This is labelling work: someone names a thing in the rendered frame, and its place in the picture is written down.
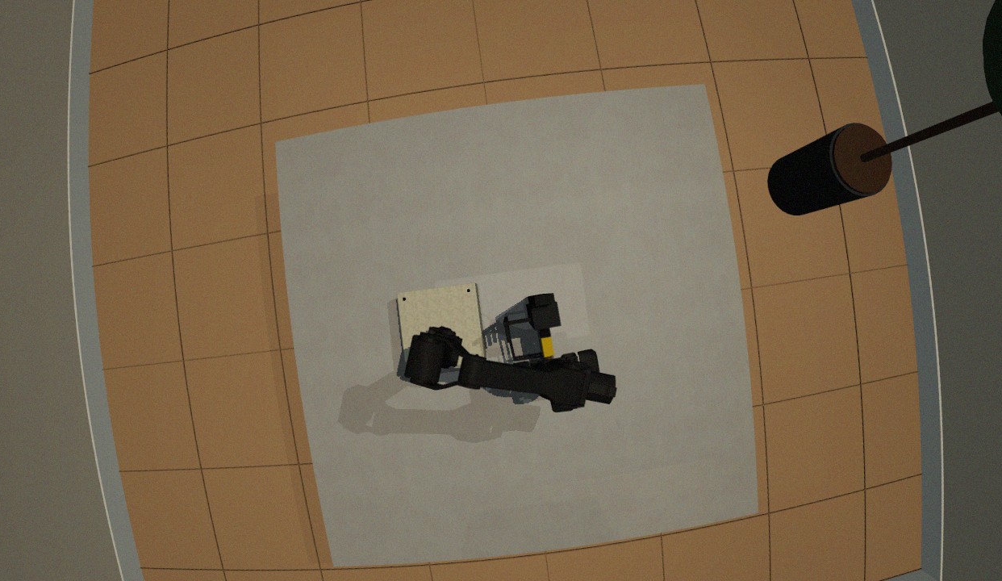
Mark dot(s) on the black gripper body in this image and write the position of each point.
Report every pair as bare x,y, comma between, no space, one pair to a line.
588,356

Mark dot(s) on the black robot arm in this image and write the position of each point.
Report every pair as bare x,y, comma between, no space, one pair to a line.
566,385

